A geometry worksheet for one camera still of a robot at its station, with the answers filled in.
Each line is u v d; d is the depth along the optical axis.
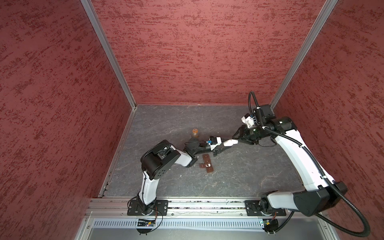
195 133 0.95
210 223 0.71
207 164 0.89
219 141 0.67
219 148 0.73
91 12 0.72
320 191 0.38
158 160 0.52
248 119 0.69
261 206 0.68
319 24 0.76
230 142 0.74
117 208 0.76
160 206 0.74
